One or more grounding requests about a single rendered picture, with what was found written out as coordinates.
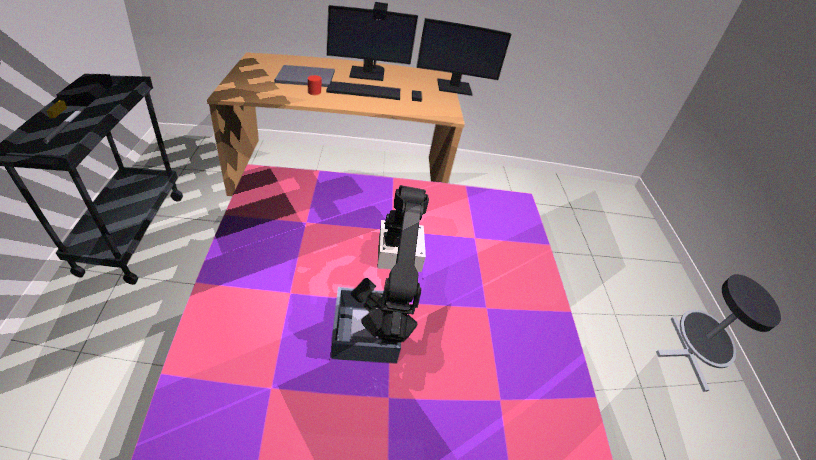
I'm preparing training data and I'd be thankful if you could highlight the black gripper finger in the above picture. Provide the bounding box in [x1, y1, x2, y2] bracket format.
[364, 291, 382, 312]

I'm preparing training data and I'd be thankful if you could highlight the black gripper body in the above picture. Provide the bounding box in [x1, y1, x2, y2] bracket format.
[351, 278, 418, 340]

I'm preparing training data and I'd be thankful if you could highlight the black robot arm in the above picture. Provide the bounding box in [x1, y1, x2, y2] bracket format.
[361, 185, 429, 342]

